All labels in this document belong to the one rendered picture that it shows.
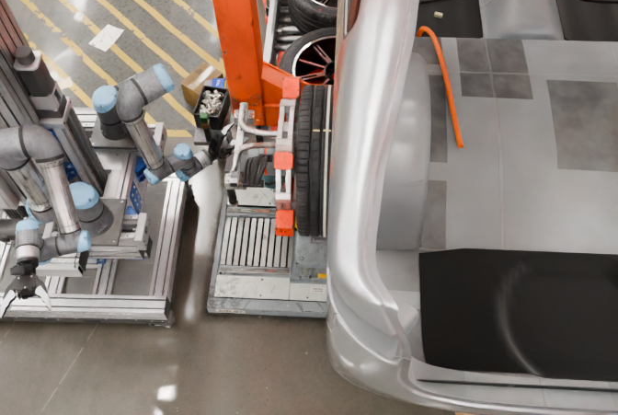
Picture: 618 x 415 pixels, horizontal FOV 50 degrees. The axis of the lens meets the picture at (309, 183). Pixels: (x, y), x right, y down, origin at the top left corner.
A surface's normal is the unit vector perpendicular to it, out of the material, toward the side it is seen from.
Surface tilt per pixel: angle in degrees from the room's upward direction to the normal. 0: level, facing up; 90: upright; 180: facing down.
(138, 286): 0
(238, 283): 0
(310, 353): 0
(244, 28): 90
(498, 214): 21
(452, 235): 14
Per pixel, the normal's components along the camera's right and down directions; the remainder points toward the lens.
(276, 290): -0.02, -0.54
